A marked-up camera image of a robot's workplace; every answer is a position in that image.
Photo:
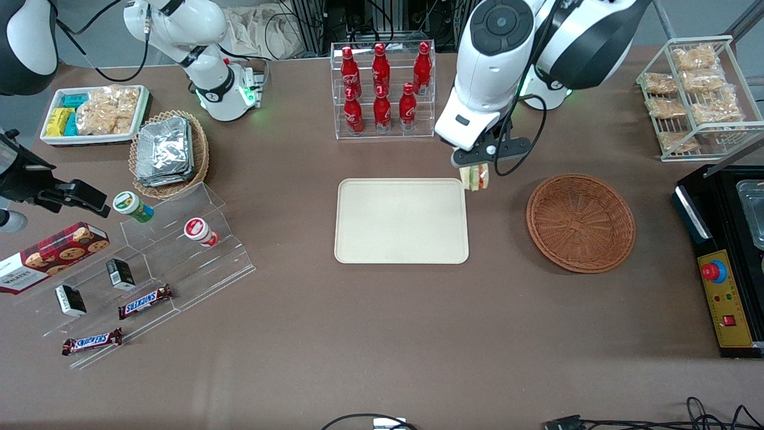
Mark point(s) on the clear acrylic bottle rack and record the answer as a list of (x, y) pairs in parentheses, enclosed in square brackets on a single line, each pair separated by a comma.
[(334, 89)]

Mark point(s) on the white rectangular snack bin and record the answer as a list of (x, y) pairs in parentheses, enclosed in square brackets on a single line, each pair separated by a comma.
[(51, 140)]

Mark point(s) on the triangle sandwich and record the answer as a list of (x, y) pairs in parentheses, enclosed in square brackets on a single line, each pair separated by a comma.
[(474, 177)]

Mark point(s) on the black appliance yellow panel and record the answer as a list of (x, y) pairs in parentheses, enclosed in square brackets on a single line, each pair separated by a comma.
[(725, 310)]

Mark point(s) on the clear bag of pastry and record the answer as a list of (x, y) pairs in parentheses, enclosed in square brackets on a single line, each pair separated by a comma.
[(659, 83), (716, 110), (694, 58), (665, 108), (677, 142), (703, 81)]

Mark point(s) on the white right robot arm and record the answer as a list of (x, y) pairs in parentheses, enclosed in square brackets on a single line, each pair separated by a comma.
[(179, 24)]

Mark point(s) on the grey metal bar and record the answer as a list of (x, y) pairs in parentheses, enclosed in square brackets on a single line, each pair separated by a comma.
[(734, 155)]

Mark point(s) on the aluminium frame post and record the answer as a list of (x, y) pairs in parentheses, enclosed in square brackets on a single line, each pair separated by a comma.
[(746, 18), (662, 18)]

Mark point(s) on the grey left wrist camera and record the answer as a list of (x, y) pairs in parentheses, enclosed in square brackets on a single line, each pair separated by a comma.
[(468, 158)]

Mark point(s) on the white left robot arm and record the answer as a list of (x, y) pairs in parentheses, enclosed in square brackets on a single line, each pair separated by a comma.
[(495, 65)]

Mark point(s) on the red tartan cookie box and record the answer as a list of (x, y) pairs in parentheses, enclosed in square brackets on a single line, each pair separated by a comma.
[(54, 254)]

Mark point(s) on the clear bag of crackers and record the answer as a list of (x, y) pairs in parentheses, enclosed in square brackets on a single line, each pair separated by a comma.
[(116, 98), (98, 119)]

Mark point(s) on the red cola bottle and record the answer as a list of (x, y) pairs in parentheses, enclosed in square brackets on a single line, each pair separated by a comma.
[(407, 108), (353, 113), (381, 68), (350, 71), (382, 110), (422, 67)]

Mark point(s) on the small black carton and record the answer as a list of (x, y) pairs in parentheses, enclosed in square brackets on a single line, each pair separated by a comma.
[(120, 275), (70, 300)]

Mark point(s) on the red strawberry yogurt cup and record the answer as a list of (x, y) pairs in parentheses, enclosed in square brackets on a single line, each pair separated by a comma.
[(200, 232)]

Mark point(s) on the green yogurt cup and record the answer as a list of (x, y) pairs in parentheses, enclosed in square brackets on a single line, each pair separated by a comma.
[(131, 206)]

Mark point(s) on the red emergency stop button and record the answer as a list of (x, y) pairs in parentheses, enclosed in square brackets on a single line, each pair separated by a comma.
[(712, 272)]

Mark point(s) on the small oval wicker basket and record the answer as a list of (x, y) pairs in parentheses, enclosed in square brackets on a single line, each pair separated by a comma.
[(200, 155)]

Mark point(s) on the clear acrylic stepped stand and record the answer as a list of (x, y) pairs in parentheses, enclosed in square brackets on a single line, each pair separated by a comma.
[(179, 263)]

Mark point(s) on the large round wicker basket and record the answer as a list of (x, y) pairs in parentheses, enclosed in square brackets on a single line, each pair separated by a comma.
[(580, 224)]

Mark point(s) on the Snickers chocolate bar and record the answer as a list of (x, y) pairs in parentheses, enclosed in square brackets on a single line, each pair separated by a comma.
[(145, 301), (92, 341)]

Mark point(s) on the black plug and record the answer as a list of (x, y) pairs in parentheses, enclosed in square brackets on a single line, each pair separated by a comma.
[(562, 423)]

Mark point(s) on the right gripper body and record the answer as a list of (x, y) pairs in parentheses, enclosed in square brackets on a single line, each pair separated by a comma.
[(25, 177)]

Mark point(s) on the foil-wrapped pack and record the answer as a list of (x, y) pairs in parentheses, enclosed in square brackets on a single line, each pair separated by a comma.
[(164, 179), (164, 146)]

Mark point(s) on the cream plastic tray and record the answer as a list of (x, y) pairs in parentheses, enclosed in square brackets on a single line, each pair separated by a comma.
[(401, 221)]

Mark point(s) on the dark background equipment rack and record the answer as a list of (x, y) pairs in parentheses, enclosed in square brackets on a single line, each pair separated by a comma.
[(388, 18)]

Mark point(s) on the teal snack pack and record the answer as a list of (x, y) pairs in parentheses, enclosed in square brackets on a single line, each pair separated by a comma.
[(74, 100), (71, 125)]

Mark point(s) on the beige crumpled cloth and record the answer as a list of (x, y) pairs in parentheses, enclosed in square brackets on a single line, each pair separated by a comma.
[(262, 30)]

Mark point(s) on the yellow snack pack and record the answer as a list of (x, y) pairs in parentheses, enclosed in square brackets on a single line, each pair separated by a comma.
[(58, 122)]

